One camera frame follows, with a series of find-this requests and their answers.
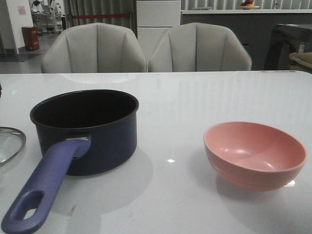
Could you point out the glass pot lid purple knob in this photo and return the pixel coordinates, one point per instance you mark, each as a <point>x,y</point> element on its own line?
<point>12,142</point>

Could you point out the dark glossy appliance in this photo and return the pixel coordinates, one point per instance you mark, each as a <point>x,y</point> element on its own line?
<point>287,39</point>

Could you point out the red trash bin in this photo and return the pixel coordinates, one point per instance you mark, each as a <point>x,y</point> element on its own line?
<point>30,37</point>

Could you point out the beige upholstered chair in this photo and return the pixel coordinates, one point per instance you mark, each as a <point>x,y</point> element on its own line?
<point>199,47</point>
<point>95,48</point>

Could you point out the left beige upholstered chair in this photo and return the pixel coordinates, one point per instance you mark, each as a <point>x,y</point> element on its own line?
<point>95,48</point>

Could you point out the white cabinet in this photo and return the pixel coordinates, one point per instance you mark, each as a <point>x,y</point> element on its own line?
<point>153,18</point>

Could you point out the pink plastic bowl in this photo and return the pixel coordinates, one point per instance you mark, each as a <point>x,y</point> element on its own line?
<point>254,156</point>

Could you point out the fruit plate on counter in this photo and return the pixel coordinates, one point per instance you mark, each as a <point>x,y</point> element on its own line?
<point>248,5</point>

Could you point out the dark blue saucepan purple handle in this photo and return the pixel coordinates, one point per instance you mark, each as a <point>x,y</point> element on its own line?
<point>80,133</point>

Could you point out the red barrier tape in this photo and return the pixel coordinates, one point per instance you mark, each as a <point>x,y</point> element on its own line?
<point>105,16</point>

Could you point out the grey counter with white top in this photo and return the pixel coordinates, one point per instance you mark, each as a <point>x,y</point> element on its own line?
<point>252,27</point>

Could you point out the beige cushion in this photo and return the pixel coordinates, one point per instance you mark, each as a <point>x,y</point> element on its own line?
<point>301,62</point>

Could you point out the right beige upholstered chair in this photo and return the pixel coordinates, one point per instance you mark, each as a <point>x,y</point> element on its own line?
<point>199,47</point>

